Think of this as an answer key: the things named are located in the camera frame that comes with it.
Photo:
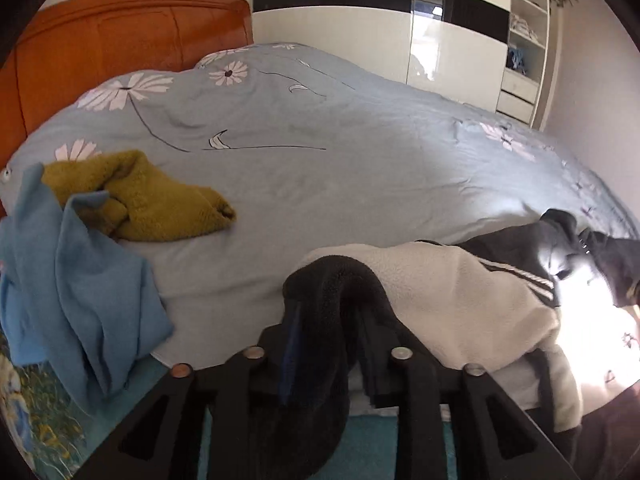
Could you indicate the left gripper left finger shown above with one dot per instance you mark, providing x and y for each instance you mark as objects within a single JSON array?
[{"x": 215, "y": 408}]

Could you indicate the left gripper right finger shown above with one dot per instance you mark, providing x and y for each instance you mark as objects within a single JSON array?
[{"x": 451, "y": 423}]

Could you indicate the dark grey fleece jacket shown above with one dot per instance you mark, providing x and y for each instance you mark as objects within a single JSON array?
[{"x": 545, "y": 308}]

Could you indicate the teal floral plush blanket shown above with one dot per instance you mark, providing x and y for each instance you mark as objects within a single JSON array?
[{"x": 55, "y": 437}]

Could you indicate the blue knit sweater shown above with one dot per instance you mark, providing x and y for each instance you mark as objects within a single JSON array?
[{"x": 73, "y": 298}]

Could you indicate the mustard yellow knit garment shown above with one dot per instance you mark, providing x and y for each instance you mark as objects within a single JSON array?
[{"x": 137, "y": 201}]

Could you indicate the light blue daisy duvet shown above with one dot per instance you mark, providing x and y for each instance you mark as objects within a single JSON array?
[{"x": 311, "y": 152}]

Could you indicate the open white shelf unit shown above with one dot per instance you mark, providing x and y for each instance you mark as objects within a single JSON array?
[{"x": 526, "y": 60}]

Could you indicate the orange wooden headboard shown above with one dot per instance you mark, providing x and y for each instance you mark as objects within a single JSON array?
[{"x": 73, "y": 46}]

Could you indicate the white black sliding wardrobe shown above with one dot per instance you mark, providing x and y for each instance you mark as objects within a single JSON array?
[{"x": 456, "y": 48}]

